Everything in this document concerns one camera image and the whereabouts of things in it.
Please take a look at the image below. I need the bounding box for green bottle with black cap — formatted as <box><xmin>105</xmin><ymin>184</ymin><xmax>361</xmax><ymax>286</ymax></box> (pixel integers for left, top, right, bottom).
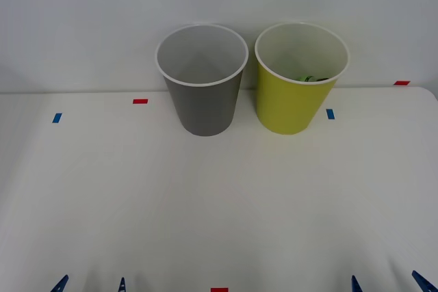
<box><xmin>295</xmin><ymin>75</ymin><xmax>331</xmax><ymax>83</ymax></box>

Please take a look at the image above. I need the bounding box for grey plastic waste bin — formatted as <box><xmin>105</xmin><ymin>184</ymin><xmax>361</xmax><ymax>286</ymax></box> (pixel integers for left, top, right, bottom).
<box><xmin>154</xmin><ymin>23</ymin><xmax>250</xmax><ymax>137</ymax></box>

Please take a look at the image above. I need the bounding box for yellow-green plastic waste bin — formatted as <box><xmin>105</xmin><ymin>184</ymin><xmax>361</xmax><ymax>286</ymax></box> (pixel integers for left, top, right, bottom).
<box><xmin>253</xmin><ymin>21</ymin><xmax>350</xmax><ymax>135</ymax></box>

